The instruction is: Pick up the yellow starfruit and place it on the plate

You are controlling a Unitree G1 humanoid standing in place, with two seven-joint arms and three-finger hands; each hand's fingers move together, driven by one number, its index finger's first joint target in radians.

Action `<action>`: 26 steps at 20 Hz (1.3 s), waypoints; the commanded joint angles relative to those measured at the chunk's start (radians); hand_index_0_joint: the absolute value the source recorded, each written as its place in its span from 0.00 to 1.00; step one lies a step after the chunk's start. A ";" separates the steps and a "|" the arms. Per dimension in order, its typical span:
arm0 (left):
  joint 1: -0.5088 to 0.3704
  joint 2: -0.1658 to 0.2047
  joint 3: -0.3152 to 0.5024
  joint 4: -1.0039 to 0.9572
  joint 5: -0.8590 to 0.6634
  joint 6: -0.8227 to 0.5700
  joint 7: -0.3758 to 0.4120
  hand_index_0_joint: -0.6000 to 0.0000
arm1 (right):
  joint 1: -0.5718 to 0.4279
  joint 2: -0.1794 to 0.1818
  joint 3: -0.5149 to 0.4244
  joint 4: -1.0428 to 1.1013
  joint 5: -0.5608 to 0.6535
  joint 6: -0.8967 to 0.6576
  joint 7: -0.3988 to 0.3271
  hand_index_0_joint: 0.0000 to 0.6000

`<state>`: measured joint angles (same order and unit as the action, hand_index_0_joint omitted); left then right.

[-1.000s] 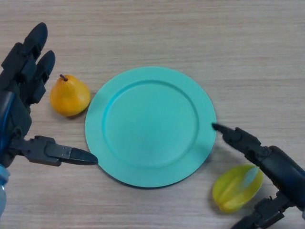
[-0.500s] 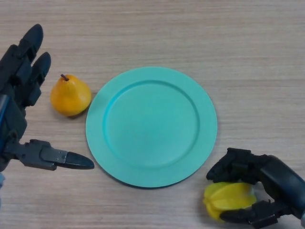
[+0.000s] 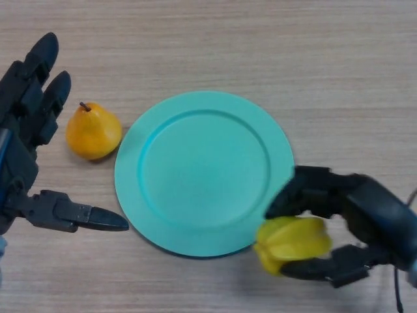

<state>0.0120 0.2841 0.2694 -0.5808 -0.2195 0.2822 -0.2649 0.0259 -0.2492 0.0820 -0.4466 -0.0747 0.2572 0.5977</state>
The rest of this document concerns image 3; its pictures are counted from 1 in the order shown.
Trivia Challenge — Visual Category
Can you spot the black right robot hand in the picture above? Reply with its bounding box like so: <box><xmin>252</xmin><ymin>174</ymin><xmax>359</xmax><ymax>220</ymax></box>
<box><xmin>263</xmin><ymin>165</ymin><xmax>417</xmax><ymax>289</ymax></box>

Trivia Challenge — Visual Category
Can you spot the green round plate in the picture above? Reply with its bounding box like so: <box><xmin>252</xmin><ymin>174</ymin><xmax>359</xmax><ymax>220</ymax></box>
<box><xmin>114</xmin><ymin>91</ymin><xmax>295</xmax><ymax>258</ymax></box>

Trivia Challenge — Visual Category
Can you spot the orange-yellow pear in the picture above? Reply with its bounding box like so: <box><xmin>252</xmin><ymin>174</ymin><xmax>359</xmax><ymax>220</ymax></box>
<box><xmin>66</xmin><ymin>101</ymin><xmax>123</xmax><ymax>161</ymax></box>

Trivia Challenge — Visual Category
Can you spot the yellow starfruit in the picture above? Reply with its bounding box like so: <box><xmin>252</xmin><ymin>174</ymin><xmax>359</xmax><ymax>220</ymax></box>
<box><xmin>253</xmin><ymin>216</ymin><xmax>334</xmax><ymax>277</ymax></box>

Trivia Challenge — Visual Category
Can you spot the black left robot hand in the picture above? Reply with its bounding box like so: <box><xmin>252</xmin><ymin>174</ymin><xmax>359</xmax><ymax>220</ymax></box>
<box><xmin>0</xmin><ymin>32</ymin><xmax>130</xmax><ymax>235</ymax></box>

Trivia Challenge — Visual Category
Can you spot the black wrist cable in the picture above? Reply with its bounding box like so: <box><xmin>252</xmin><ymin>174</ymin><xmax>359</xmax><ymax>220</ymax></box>
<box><xmin>394</xmin><ymin>188</ymin><xmax>417</xmax><ymax>313</ymax></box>

